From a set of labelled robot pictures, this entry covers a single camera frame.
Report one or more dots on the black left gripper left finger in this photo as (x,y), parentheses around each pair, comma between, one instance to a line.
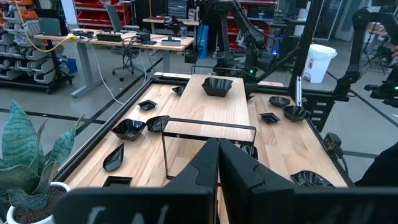
(174,205)

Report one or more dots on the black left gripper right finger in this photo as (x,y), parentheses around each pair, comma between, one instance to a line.
(280,205)

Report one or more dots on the black leaf shaped plate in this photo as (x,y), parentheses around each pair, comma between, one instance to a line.
(178,90)
(155,124)
(311,180)
(279,101)

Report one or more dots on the black wavy square bowl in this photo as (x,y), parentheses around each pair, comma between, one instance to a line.
(294,114)
(128,130)
(217,88)

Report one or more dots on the small black square plate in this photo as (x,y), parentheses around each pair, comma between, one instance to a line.
(147,105)
(117,182)
(269,118)

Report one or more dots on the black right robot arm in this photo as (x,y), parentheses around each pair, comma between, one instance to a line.
(225,37)

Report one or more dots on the small black teardrop plate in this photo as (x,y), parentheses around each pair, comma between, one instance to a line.
(113,160)
(250,152)

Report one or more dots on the wooden riser shelf black legs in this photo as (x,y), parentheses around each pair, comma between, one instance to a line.
(214,112)

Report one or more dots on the person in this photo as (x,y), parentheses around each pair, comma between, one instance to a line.
(382,168)

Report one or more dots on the white trash bin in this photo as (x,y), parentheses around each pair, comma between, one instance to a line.
(318,65)

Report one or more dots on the grey desktop device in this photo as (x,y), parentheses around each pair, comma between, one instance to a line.
(171,41)

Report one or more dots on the snake plant in white pot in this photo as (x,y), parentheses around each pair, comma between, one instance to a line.
(18,146)

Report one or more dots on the blue bin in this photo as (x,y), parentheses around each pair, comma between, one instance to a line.
(202,40)

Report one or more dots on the blue crate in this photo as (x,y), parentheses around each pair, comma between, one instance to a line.
(70,65)

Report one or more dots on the black power supply box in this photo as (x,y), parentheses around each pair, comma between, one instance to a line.
(109,37)

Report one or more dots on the person's hand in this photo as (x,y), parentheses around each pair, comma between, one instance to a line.
(395,52)

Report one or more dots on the grey office chair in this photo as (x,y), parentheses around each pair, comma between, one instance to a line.
(113,18)

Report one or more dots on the wooden desk grey legs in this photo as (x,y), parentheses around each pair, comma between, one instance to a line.
(62,38)

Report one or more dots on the red shelving rack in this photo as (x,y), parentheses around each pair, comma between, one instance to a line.
(90,17)

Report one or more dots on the shelving cart with storage bins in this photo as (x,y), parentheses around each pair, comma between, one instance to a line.
(31,53)

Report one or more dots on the small black table-level camera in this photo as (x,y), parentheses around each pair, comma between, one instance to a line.
(331,143)

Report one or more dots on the black aluminium rig frame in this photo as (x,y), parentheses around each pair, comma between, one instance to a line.
(304,46)

